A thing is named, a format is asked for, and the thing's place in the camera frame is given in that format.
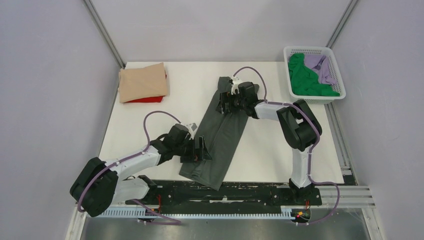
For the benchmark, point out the beige folded t shirt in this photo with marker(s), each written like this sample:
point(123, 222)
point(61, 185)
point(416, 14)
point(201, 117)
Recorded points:
point(142, 83)

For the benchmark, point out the green t shirt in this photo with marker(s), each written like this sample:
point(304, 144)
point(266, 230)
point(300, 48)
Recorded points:
point(304, 82)

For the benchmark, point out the red folded t shirt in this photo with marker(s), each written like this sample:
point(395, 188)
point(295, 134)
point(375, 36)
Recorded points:
point(147, 99)

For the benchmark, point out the purple t shirt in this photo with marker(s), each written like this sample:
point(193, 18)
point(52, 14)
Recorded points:
point(320, 65)

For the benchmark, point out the aluminium frame rail right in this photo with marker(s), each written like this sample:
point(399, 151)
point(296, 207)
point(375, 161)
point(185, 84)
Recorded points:
point(342, 23)

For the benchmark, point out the aluminium frame rail left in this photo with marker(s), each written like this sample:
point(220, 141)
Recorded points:
point(104, 32)

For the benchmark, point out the grey t shirt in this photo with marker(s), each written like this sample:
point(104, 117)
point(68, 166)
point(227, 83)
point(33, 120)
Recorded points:
point(222, 134)

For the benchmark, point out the white plastic laundry basket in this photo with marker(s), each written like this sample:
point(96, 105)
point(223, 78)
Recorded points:
point(288, 51)

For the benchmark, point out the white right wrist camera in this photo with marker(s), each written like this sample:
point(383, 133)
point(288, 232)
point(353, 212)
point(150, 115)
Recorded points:
point(235, 82)

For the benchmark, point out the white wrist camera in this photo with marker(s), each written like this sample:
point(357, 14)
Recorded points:
point(235, 82)
point(192, 127)

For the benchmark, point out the aluminium frame rail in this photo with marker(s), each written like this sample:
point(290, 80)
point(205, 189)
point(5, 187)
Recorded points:
point(342, 23)
point(104, 32)

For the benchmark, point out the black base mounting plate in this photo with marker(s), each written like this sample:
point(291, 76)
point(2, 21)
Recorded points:
point(189, 197)

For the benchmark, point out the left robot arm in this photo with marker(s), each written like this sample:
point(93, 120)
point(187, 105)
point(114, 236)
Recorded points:
point(104, 183)

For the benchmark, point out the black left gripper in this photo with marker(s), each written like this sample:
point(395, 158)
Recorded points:
point(196, 154)

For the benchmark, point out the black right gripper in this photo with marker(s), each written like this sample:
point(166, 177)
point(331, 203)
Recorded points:
point(227, 97)

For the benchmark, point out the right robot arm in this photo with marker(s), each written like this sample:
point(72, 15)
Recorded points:
point(300, 128)

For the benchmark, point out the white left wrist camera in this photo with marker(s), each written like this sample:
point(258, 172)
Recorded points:
point(192, 127)

